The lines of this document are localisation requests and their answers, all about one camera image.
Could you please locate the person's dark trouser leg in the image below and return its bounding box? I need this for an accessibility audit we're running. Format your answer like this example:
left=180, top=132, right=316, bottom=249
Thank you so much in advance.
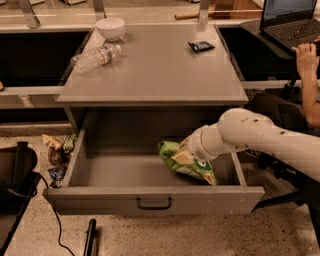
left=248, top=91, right=303, bottom=123

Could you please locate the yellow snack bag on floor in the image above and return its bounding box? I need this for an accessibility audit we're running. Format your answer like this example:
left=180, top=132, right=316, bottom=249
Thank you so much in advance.
left=42, top=134, right=63, bottom=150

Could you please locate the grey cabinet with top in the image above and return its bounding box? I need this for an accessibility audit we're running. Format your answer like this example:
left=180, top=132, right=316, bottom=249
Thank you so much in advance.
left=57, top=23, right=248, bottom=130

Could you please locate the black chair at left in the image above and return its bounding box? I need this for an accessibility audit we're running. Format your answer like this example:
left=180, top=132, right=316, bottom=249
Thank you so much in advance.
left=0, top=142, right=39, bottom=256

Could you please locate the wooden stick in background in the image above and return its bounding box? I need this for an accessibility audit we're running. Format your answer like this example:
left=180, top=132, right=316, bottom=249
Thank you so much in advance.
left=174, top=13, right=199, bottom=20

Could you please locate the open grey top drawer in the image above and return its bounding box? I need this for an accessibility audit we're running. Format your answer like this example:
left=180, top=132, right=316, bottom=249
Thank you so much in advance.
left=43, top=108, right=264, bottom=215

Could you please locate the brown snack bag on floor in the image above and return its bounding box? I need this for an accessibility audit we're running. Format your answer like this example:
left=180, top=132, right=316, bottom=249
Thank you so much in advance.
left=48, top=148, right=69, bottom=168

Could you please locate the black calculator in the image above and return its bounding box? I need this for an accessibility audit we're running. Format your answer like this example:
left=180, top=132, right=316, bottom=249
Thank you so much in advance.
left=188, top=41, right=214, bottom=53

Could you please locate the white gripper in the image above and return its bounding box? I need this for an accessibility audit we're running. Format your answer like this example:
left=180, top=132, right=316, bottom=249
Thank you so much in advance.
left=172, top=124, right=230, bottom=165

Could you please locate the black laptop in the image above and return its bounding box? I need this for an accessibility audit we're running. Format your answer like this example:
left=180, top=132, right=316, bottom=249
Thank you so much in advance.
left=260, top=0, right=320, bottom=51

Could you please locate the green checkered snack bag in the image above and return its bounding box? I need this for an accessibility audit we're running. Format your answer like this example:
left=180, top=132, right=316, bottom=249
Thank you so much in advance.
left=63, top=134, right=77, bottom=153

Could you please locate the clear plastic water bottle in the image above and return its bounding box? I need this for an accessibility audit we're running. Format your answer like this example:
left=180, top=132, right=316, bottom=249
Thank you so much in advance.
left=70, top=44, right=121, bottom=74

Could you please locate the black cable on floor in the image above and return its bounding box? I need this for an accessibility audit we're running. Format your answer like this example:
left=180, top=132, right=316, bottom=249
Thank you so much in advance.
left=39, top=173, right=75, bottom=256

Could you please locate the person's hand at laptop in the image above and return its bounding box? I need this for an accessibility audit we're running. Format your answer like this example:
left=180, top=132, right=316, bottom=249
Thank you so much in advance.
left=294, top=37, right=320, bottom=79

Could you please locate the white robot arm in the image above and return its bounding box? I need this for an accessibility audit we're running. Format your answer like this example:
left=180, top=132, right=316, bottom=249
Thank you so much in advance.
left=172, top=108, right=320, bottom=182

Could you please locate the black pole at bottom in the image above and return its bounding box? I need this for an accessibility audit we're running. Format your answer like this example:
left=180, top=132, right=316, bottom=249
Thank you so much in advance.
left=83, top=219, right=96, bottom=256

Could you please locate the white ceramic bowl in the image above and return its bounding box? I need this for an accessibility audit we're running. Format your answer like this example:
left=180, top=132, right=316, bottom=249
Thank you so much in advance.
left=95, top=17, right=125, bottom=41

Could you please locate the black drawer handle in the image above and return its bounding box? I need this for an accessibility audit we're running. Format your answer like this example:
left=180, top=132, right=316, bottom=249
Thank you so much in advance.
left=136, top=197, right=172, bottom=211

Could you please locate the blue snack bag on floor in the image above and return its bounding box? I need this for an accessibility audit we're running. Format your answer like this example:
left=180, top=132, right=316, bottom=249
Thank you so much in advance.
left=48, top=167, right=66, bottom=188

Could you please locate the green rice chip bag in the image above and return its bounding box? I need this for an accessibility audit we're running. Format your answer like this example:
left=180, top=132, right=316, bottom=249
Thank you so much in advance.
left=158, top=139, right=217, bottom=186

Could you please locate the black office chair base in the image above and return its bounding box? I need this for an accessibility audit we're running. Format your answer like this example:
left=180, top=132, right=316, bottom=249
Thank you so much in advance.
left=254, top=103, right=320, bottom=248

